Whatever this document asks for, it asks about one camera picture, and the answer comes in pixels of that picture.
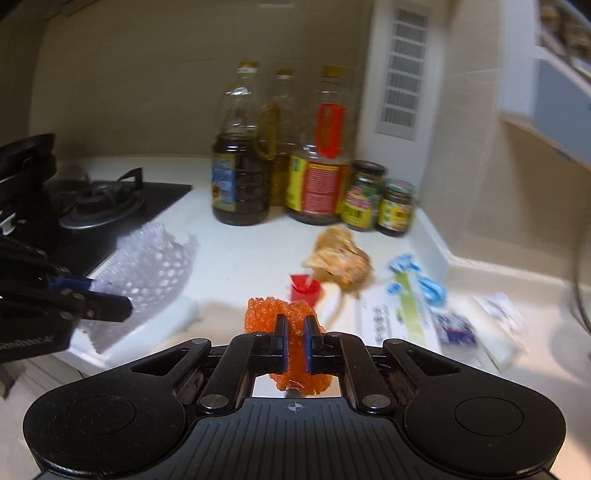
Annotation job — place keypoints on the brown paper bag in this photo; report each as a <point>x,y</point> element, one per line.
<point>337,259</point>

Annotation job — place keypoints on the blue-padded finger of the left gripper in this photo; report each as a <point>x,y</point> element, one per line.
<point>77,284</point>

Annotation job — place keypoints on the black lid sauce jar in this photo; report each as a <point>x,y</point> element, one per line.
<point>361,203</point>

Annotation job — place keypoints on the black gas stove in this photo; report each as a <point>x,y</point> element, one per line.
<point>76,223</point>

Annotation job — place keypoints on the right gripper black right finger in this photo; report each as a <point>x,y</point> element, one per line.
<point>345,356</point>

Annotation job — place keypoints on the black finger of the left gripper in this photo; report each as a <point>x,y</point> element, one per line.
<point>105,307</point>

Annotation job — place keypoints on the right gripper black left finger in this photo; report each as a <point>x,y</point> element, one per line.
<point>246,357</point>

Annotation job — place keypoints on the white wall vent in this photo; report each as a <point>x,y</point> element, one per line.
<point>405,69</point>

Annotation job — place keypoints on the red label oil bottle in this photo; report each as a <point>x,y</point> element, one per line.
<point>321,162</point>

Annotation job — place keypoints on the checkered lid sauce jar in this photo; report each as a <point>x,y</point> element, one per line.
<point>396,208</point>

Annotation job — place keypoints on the orange foam net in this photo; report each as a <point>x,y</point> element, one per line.
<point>260,316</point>

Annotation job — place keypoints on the glass pot lid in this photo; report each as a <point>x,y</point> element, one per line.
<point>579,309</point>

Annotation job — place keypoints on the small red cup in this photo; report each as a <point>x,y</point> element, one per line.
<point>305,288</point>

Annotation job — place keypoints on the yellow oil bottle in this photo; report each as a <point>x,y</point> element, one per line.
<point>279,133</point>

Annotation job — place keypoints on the clear plastic wrapper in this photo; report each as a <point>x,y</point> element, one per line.
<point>485,332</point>

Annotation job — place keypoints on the blue face mask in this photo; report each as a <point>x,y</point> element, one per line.
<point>435,293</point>

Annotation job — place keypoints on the dark soy sauce bottle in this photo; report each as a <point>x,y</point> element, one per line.
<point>240,176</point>

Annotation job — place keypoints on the white green medicine box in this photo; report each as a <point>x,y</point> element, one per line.
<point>397,309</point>

